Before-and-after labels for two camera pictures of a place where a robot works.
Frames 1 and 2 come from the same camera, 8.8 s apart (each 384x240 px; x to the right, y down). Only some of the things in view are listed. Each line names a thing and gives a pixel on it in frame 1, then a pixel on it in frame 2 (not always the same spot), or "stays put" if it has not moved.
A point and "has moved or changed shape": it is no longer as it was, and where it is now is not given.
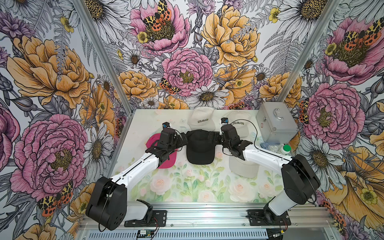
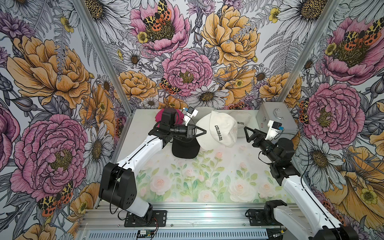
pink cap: [172, 156] → [179, 117]
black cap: [199, 150] has moved or changed shape
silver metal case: [276, 123] stays put
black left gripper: [179, 143] → [190, 131]
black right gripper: [217, 135] → [261, 136]
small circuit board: [145, 233] stays put
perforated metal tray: [183, 234] stays put
